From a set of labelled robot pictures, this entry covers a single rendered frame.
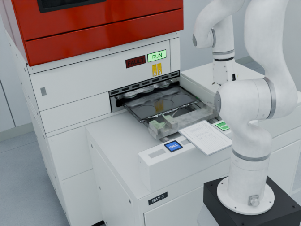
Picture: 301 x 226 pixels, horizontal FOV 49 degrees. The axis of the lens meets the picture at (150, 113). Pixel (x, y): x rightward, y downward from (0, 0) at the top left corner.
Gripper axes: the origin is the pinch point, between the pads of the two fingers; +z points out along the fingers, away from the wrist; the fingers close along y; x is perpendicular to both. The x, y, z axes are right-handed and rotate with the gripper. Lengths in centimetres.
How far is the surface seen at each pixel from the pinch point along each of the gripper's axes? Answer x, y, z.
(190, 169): -21.0, -1.1, 26.7
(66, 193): -64, -71, 56
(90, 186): -50, -72, 58
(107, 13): -27, -46, -38
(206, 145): -14.9, 3.2, 16.2
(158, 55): 2, -57, -11
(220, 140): -8.1, 3.8, 16.3
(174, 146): -26.1, -2.8, 14.8
